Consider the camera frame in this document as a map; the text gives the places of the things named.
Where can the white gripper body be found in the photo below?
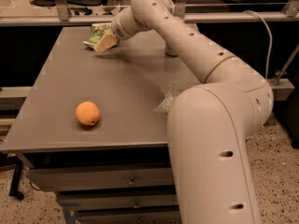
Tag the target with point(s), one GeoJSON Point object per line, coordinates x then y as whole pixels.
{"type": "Point", "coordinates": [120, 27]}

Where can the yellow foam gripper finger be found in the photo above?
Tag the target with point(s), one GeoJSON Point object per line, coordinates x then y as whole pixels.
{"type": "Point", "coordinates": [107, 41]}

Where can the green jalapeno chip bag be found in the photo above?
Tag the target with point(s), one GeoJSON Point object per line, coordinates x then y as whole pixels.
{"type": "Point", "coordinates": [97, 31]}

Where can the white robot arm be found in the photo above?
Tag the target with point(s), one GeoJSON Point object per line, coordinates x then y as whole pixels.
{"type": "Point", "coordinates": [208, 124]}

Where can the orange fruit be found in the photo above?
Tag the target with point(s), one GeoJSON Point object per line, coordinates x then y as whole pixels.
{"type": "Point", "coordinates": [87, 113]}

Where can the grey drawer cabinet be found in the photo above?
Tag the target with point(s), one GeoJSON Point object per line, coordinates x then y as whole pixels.
{"type": "Point", "coordinates": [93, 128]}

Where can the black caster leg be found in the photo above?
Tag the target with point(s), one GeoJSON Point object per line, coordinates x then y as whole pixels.
{"type": "Point", "coordinates": [14, 161]}

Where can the metal railing frame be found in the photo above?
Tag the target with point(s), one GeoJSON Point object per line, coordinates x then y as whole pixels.
{"type": "Point", "coordinates": [23, 13]}

